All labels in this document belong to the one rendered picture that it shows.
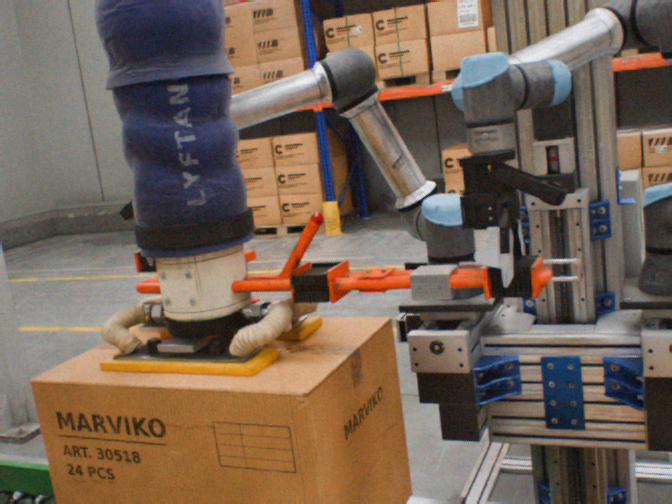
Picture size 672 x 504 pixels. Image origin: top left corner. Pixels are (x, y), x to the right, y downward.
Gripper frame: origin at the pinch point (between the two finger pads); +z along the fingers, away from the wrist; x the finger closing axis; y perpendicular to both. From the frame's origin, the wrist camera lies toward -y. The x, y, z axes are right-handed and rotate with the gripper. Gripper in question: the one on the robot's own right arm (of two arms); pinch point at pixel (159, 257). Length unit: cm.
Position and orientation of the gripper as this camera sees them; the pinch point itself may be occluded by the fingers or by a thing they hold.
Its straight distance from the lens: 190.2
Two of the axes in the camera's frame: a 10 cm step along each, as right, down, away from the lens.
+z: 1.2, 9.8, 1.8
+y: 9.1, -0.4, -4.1
